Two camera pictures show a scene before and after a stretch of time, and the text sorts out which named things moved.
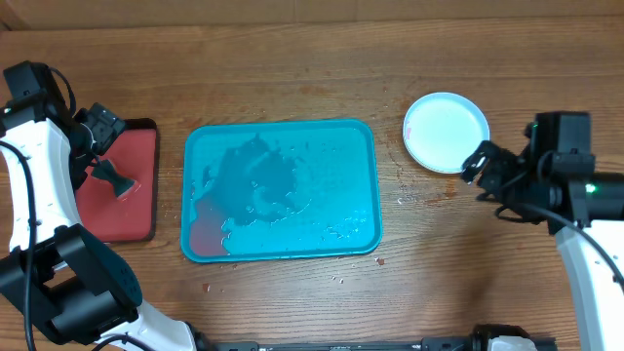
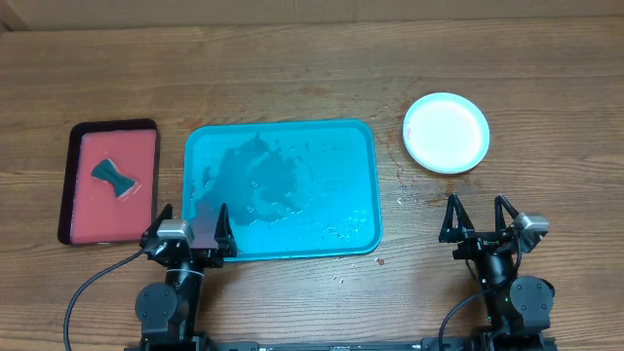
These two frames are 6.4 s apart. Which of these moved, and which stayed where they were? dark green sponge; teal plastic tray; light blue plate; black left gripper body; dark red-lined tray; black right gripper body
Moved: black right gripper body; black left gripper body
Stayed: teal plastic tray; dark red-lined tray; light blue plate; dark green sponge
